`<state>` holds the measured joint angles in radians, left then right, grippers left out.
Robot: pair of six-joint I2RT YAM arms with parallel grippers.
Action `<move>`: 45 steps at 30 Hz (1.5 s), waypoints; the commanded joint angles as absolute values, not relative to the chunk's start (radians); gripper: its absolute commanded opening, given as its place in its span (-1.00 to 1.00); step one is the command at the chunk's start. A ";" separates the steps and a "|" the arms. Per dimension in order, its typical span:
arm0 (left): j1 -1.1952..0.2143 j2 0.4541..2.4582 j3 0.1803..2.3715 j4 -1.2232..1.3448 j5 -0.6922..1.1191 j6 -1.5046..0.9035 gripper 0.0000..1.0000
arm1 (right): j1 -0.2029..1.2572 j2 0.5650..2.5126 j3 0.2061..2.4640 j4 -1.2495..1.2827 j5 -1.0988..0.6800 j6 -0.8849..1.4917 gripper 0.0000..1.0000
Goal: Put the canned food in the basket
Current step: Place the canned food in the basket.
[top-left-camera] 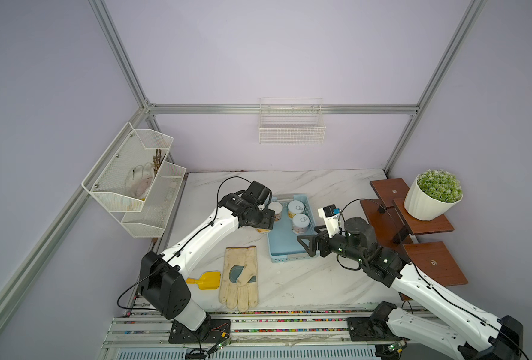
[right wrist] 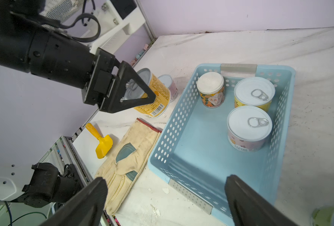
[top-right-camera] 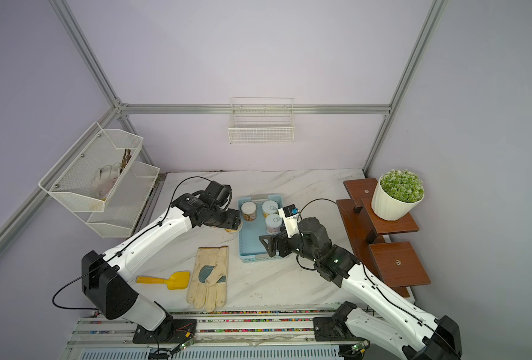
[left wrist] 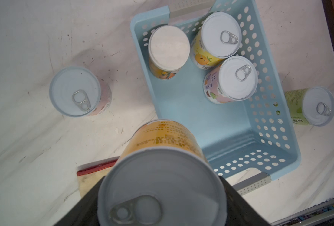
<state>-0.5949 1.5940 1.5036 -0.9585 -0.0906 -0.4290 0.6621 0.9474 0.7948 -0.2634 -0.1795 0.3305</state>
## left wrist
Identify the pink can back left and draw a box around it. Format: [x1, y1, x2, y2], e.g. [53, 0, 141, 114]
[49, 66, 112, 117]

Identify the light blue plastic basket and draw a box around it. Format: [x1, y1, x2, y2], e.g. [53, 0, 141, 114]
[130, 1, 301, 185]

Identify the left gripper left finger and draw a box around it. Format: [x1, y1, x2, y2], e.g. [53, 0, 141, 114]
[55, 177, 104, 226]

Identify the green can pull tab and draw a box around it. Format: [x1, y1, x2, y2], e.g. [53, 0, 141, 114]
[284, 86, 334, 127]

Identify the orange can pull tab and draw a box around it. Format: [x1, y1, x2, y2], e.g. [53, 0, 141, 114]
[97, 120, 227, 226]

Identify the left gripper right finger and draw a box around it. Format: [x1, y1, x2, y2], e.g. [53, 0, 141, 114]
[219, 176, 270, 226]

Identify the yellow can pull tab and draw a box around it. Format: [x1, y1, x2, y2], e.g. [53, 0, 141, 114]
[190, 12, 242, 70]

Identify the beige work glove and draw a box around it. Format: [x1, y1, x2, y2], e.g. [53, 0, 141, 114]
[77, 156, 119, 198]

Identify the pink can pull tab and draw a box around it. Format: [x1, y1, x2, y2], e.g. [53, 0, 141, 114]
[203, 56, 258, 104]

